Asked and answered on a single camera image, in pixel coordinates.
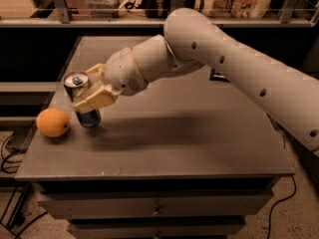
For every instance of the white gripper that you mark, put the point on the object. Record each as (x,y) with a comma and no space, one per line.
(122,71)

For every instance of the redbull can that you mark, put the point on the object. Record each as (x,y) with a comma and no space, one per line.
(76,85)

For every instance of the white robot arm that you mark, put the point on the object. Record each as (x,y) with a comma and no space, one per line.
(190,41)

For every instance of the orange fruit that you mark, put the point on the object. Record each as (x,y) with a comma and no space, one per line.
(52,122)

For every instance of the grey drawer cabinet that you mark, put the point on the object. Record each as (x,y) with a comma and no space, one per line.
(198,149)

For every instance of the top drawer knob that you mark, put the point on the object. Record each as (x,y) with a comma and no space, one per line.
(157,212)

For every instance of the snack bag on shelf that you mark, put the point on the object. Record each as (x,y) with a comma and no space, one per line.
(242,9)

